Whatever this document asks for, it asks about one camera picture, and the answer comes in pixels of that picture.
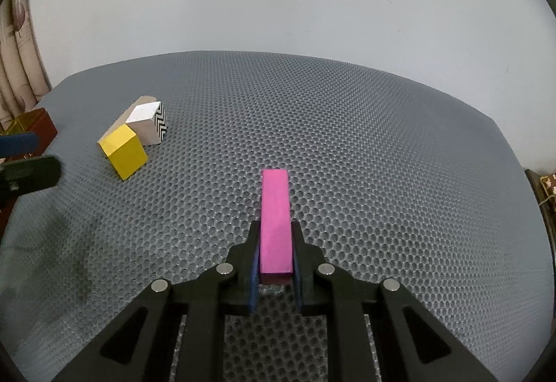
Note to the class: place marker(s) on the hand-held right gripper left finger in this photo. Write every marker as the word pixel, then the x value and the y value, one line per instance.
pixel 254 277

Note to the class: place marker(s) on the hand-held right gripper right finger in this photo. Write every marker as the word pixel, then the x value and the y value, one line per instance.
pixel 299 277

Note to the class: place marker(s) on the yellow block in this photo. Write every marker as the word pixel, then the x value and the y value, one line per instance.
pixel 126 156

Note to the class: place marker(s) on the beige patterned curtain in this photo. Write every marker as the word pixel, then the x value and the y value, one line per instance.
pixel 17 60

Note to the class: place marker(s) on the brown floral cloth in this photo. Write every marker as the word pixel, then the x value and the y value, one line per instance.
pixel 545 186

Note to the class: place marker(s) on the pink rectangular block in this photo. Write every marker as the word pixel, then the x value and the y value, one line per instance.
pixel 274 225

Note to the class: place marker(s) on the grey honeycomb mat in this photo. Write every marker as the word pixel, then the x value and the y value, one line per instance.
pixel 347 125

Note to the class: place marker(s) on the red and gold tin tray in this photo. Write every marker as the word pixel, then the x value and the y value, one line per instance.
pixel 43 125

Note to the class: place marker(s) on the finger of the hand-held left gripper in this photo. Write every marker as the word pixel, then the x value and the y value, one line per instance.
pixel 19 143
pixel 34 173

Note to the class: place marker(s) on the beige wooden block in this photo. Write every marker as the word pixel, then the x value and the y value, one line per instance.
pixel 140 100

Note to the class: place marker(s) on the white block with zigzag print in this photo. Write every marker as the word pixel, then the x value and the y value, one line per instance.
pixel 143 112

